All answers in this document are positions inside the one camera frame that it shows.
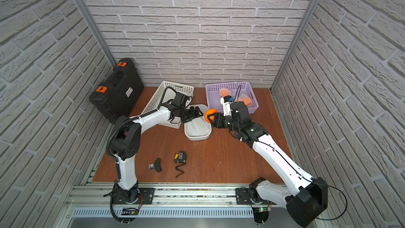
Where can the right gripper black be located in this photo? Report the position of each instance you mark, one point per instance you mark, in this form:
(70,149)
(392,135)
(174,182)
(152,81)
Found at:
(221,117)

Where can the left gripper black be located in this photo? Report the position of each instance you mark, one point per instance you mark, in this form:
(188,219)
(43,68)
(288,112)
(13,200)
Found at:
(190,114)

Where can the white foam net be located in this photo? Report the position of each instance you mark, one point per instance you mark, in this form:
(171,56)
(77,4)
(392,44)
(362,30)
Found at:
(200,127)

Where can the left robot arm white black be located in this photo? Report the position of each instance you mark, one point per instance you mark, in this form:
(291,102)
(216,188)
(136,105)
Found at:
(124,143)

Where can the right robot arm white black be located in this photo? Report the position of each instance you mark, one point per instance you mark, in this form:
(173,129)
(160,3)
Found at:
(303,196)

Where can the white plastic tub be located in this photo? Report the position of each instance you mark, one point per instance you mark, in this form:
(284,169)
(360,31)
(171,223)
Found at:
(189,126)

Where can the purple perforated plastic basket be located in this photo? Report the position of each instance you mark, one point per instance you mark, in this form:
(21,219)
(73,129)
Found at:
(237,88)

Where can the white perforated plastic basket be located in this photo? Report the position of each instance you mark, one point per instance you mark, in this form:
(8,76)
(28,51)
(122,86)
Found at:
(154,101)

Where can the yellow black tape measure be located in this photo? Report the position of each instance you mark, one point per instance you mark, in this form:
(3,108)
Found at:
(180,157)

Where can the small black gripper part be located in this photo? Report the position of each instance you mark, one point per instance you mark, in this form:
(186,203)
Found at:
(155,166)

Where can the black plastic tool case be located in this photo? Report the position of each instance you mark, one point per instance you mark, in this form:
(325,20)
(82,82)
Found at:
(118,94)

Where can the aluminium mounting rail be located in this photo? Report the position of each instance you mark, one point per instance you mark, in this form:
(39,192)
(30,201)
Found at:
(166,200)

